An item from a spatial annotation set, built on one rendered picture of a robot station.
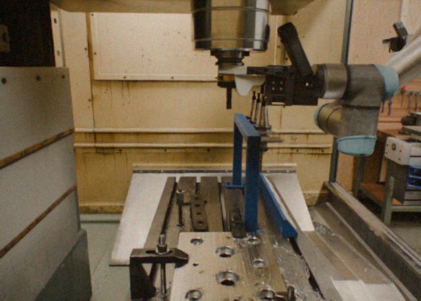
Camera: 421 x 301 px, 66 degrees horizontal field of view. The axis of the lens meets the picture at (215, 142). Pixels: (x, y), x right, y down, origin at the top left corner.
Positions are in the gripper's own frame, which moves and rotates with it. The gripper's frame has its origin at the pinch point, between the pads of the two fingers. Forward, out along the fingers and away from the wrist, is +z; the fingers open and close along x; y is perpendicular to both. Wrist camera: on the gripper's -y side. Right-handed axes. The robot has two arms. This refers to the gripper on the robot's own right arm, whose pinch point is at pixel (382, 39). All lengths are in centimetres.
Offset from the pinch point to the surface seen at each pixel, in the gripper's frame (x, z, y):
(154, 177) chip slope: -140, 4, 56
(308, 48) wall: -53, -11, -1
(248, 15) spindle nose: -121, -106, -9
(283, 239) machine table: -106, -81, 54
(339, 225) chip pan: -58, -39, 84
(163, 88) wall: -128, 6, 10
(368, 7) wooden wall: 92, 125, -30
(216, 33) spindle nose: -127, -105, -7
